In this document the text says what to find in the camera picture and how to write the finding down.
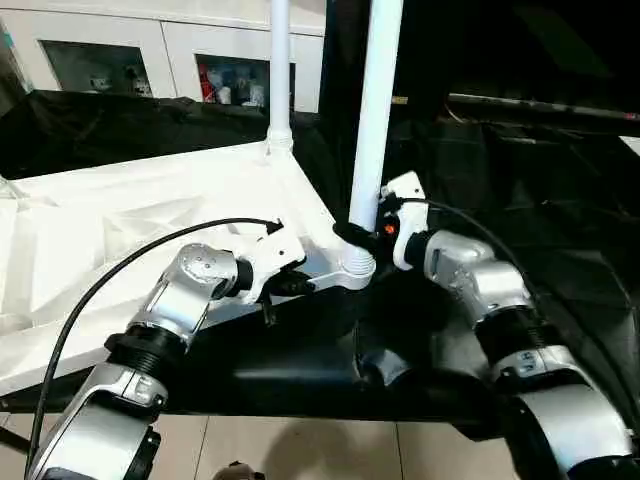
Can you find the white plastic table leg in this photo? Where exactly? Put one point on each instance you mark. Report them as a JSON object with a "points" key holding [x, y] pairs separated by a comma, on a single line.
{"points": [[280, 75], [375, 100]]}

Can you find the white table frame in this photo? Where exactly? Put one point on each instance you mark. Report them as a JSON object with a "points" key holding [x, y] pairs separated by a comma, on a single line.
{"points": [[125, 225]]}

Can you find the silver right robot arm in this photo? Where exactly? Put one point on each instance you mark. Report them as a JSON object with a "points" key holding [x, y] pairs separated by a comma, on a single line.
{"points": [[480, 280]]}

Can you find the black work mat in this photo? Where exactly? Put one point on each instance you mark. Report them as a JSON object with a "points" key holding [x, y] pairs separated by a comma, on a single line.
{"points": [[300, 360]]}

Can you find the small tan label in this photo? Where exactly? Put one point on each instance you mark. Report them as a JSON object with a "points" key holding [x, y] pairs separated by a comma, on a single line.
{"points": [[400, 100]]}

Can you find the dark robot lower body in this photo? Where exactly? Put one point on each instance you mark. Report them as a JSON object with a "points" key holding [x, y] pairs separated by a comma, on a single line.
{"points": [[239, 471]]}

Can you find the white flat board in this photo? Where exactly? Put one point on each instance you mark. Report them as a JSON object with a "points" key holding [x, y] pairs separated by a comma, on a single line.
{"points": [[631, 145]]}

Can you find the white glass-door cabinet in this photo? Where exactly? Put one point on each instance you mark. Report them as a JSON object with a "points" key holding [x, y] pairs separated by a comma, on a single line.
{"points": [[170, 45]]}

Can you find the black metal stand leg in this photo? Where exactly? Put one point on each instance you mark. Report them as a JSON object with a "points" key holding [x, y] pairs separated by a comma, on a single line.
{"points": [[14, 439]]}

